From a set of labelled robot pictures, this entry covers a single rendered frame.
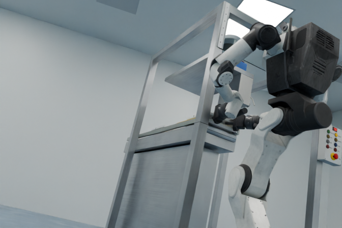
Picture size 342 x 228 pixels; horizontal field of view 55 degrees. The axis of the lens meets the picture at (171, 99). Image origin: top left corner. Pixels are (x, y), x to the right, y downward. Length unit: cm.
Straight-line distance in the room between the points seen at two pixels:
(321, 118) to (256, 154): 36
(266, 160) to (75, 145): 400
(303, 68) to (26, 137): 447
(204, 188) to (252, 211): 57
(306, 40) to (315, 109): 33
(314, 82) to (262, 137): 35
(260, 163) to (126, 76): 422
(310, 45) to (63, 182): 431
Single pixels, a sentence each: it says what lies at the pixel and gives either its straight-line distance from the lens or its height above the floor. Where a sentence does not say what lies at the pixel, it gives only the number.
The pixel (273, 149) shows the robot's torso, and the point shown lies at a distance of 167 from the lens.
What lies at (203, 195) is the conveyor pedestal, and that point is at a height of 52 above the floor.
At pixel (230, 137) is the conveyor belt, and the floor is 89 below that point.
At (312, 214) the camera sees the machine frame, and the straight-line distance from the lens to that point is 246.
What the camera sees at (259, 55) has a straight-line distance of 231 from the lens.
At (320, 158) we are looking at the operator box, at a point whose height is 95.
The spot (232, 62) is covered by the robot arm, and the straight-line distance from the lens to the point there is 164.
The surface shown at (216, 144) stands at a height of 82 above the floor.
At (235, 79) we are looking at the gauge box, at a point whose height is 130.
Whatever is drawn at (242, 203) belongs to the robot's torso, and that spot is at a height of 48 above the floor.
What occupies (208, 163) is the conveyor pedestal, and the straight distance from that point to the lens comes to 214.
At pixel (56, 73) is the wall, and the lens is 562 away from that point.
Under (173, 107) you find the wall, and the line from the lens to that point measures 561.
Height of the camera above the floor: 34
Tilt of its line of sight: 19 degrees up
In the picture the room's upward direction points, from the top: 13 degrees clockwise
